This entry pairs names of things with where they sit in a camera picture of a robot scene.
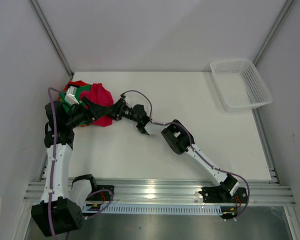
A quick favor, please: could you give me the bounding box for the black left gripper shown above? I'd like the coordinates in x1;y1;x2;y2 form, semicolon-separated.
64;96;112;129

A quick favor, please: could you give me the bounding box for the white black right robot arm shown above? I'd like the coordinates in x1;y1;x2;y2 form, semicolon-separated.
106;98;240;202

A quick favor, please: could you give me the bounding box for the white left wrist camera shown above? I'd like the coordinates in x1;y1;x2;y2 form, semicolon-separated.
64;86;79;106

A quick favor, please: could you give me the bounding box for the aluminium corner post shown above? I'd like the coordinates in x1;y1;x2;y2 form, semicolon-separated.
252;0;298;67
28;0;74;79

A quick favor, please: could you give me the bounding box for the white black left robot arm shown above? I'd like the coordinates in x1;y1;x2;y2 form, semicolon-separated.
31;97;113;239

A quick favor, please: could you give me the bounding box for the left aluminium corner post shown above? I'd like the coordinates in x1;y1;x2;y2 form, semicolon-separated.
28;0;74;79

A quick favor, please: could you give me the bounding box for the green folded t shirt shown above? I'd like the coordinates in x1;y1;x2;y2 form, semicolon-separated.
59;85;91;112

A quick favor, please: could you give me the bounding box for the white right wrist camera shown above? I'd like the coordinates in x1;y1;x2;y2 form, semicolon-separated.
120;92;131;106

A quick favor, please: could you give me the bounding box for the crimson t shirt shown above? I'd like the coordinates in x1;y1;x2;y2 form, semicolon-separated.
80;83;114;127

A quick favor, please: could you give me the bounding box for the right aluminium corner post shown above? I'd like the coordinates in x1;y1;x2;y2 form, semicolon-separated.
252;0;298;67

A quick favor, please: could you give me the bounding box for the white slotted cable duct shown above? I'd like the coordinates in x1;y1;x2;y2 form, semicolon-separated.
81;203;222;216

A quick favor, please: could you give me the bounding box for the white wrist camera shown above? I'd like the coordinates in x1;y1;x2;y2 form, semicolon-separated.
64;86;79;106
120;92;131;106

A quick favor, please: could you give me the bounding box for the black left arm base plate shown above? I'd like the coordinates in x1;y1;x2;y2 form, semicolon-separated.
87;185;115;202

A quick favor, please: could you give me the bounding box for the red folded t shirt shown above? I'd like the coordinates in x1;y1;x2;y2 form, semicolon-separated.
63;80;89;92

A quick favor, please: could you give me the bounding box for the white plastic basket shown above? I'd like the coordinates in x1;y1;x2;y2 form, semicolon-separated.
210;58;273;113

